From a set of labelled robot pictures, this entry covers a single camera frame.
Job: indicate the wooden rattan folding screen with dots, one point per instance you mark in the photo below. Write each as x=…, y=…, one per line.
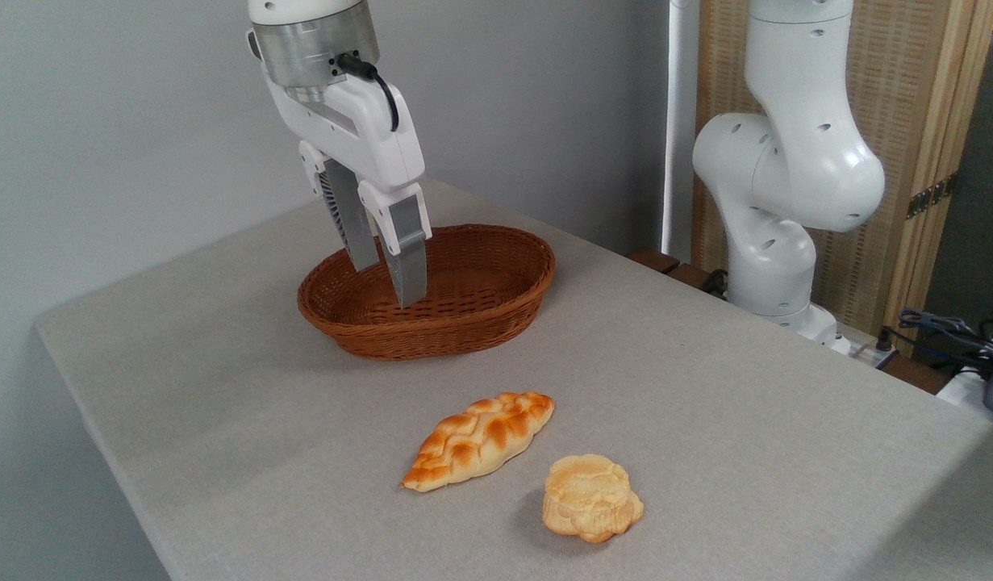
x=907, y=97

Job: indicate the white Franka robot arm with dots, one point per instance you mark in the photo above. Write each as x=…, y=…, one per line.
x=794, y=161

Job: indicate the brown oval wicker basket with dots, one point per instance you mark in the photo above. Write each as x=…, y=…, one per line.
x=480, y=323

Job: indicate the braided golden bread loaf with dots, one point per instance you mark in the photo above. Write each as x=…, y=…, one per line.
x=476, y=440

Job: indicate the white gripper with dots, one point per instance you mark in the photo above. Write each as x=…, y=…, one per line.
x=367, y=133

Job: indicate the round pale bread bun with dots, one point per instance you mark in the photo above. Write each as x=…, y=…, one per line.
x=589, y=500

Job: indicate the metal screen hinge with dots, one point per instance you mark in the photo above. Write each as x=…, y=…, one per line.
x=932, y=195

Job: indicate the white vertical pole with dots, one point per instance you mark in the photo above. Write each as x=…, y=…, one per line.
x=680, y=121

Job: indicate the brown wooden base planks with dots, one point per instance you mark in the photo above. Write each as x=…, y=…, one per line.
x=665, y=265

